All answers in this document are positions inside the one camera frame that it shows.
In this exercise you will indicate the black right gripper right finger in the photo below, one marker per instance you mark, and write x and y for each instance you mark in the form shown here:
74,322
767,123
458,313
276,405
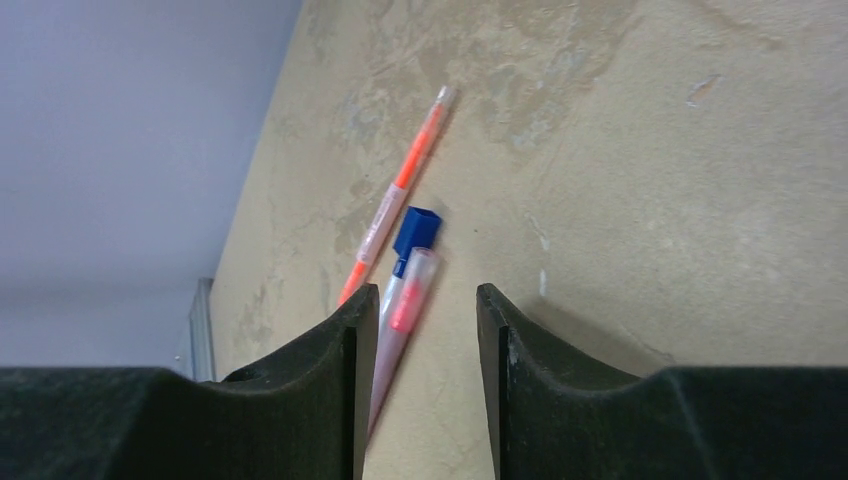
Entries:
554,412

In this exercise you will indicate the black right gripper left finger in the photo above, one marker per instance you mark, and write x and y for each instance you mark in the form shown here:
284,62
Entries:
300,412

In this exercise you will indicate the pink pen cap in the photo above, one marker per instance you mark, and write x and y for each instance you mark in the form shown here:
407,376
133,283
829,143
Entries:
420,273

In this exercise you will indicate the orange pen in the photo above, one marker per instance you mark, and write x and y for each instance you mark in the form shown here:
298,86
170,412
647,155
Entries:
395,195

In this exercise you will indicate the blue pen cap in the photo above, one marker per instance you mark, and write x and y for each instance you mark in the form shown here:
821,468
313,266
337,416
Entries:
419,229

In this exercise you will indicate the aluminium frame rail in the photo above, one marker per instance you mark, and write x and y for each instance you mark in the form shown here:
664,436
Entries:
202,348

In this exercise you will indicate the purple pen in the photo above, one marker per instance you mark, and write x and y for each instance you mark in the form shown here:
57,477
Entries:
390,349

